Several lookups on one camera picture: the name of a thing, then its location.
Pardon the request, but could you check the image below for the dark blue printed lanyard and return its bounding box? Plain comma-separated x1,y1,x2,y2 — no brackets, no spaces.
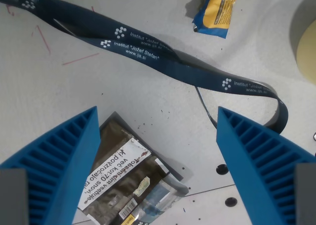
0,0,289,135

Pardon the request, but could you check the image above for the blue and yellow bag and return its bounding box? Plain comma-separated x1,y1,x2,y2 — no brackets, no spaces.
192,0,244,39

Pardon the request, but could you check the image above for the tobacco pouch with warning label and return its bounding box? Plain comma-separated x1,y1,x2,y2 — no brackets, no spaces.
74,112,190,225

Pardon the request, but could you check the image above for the beige tape roll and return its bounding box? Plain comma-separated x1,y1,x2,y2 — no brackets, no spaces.
296,19,316,86

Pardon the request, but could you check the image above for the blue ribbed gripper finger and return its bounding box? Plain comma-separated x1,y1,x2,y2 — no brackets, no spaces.
216,106,316,225
0,106,101,225

